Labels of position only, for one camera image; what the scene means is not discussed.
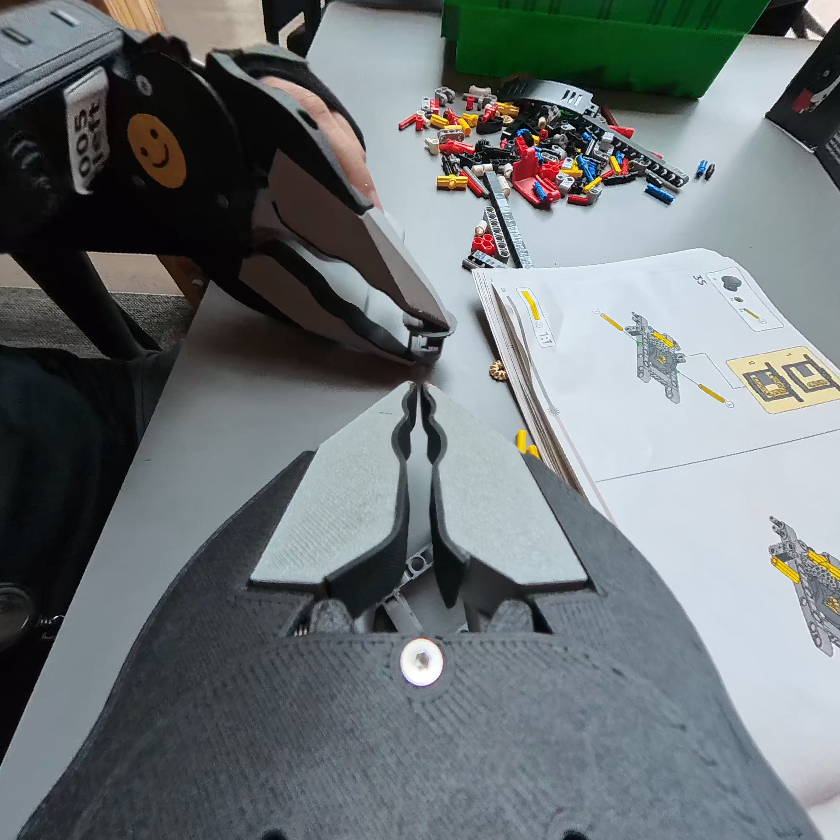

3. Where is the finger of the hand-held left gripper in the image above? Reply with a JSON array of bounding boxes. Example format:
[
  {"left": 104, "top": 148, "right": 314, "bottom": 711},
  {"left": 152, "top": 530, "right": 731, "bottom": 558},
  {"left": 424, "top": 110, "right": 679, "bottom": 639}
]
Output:
[
  {"left": 235, "top": 241, "right": 422, "bottom": 363},
  {"left": 258, "top": 150, "right": 458, "bottom": 333}
]

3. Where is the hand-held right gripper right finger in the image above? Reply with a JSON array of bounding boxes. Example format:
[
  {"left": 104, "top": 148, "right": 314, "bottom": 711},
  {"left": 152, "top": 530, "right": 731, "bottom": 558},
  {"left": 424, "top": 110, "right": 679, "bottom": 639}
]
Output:
[{"left": 423, "top": 384, "right": 588, "bottom": 608}]

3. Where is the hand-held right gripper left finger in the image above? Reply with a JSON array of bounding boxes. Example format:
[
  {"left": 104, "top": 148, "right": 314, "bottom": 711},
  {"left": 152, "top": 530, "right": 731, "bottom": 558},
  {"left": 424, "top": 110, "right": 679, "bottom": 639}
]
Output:
[{"left": 249, "top": 382, "right": 417, "bottom": 618}]

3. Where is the dark grey round lego piece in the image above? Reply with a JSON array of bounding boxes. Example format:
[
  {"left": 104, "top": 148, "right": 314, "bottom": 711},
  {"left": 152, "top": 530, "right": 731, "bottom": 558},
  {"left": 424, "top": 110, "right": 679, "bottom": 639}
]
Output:
[{"left": 402, "top": 314, "right": 455, "bottom": 364}]

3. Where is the black lego beam with holes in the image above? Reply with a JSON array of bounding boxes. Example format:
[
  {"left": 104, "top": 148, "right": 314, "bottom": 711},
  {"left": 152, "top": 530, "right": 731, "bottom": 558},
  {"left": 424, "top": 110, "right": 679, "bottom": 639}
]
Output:
[{"left": 482, "top": 205, "right": 513, "bottom": 262}]

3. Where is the lego instruction booklet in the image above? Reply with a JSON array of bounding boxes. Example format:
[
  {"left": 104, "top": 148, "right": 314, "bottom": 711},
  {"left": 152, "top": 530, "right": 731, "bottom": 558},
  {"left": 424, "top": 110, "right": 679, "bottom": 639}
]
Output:
[{"left": 471, "top": 248, "right": 840, "bottom": 840}]

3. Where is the pile of loose lego pieces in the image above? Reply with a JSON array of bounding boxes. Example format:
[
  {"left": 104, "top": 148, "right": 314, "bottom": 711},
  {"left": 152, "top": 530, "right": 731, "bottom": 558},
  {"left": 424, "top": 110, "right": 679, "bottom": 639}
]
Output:
[{"left": 398, "top": 79, "right": 690, "bottom": 211}]

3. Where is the black curved lego panel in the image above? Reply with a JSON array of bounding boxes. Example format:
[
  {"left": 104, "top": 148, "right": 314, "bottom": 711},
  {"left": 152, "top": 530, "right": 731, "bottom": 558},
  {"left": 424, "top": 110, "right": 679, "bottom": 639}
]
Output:
[{"left": 505, "top": 79, "right": 599, "bottom": 118}]

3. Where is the race car lego box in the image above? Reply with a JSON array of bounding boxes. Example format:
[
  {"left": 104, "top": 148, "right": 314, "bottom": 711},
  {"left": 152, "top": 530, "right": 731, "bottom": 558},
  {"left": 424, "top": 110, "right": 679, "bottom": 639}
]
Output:
[{"left": 764, "top": 20, "right": 840, "bottom": 173}]

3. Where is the person's left hand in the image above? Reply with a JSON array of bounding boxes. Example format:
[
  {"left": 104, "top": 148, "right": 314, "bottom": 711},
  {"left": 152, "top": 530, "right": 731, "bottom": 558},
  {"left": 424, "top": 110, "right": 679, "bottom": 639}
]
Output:
[{"left": 261, "top": 75, "right": 383, "bottom": 210}]

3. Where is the long dark grey studded beam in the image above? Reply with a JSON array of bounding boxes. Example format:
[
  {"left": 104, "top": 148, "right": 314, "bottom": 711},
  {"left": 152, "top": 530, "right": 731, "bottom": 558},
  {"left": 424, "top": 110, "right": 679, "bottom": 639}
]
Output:
[{"left": 489, "top": 172, "right": 534, "bottom": 270}]

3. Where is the black metal leg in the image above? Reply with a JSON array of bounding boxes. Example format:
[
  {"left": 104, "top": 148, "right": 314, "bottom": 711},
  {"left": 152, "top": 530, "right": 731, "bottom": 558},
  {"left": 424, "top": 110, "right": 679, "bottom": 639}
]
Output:
[{"left": 12, "top": 249, "right": 161, "bottom": 361}]

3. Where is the black office chair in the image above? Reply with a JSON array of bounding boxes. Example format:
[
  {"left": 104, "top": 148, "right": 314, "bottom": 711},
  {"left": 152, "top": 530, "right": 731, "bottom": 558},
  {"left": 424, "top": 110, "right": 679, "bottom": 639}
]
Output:
[{"left": 261, "top": 0, "right": 329, "bottom": 59}]

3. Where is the green plastic bin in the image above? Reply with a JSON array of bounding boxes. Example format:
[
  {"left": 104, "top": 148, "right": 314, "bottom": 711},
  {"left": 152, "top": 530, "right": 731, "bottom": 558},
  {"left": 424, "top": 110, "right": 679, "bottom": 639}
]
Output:
[{"left": 441, "top": 0, "right": 772, "bottom": 99}]

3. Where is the black badge reel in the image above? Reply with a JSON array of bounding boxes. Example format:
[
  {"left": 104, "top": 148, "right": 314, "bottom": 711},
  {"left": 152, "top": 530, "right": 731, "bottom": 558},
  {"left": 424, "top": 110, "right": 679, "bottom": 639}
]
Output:
[{"left": 0, "top": 583, "right": 65, "bottom": 652}]

